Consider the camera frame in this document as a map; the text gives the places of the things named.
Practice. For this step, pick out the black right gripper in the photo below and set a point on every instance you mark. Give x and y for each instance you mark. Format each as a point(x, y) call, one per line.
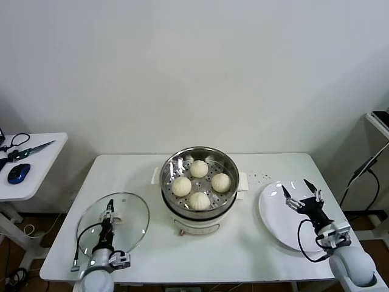
point(313, 211)

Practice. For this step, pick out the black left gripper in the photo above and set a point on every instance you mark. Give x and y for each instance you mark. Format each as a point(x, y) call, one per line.
point(107, 235)

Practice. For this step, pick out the white steamed baozi bun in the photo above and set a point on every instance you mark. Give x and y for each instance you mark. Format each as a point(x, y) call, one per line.
point(181, 186)
point(221, 182)
point(199, 168)
point(199, 200)

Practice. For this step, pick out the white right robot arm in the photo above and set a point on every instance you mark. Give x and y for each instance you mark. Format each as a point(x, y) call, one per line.
point(352, 264)

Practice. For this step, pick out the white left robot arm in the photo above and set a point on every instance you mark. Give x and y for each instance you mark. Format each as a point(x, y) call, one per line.
point(97, 281)

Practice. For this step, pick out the perforated stainless steamer basket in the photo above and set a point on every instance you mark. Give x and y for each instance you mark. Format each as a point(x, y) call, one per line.
point(231, 182)

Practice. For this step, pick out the large white plate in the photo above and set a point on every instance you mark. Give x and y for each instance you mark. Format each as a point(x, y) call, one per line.
point(273, 213)

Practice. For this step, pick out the small white side table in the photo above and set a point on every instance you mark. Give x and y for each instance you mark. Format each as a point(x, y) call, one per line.
point(45, 164)

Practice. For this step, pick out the white electric cooker pot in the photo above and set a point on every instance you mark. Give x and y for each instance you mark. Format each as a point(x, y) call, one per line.
point(197, 226)

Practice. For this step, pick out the blue computer mouse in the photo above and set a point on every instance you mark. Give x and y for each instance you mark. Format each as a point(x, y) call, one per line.
point(19, 173)

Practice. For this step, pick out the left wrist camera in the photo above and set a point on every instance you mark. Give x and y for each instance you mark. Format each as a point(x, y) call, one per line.
point(121, 260)

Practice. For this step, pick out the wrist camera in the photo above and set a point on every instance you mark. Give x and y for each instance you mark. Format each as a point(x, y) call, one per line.
point(340, 229)
point(121, 260)

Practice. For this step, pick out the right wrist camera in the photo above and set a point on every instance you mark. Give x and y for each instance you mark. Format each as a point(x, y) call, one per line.
point(340, 229)

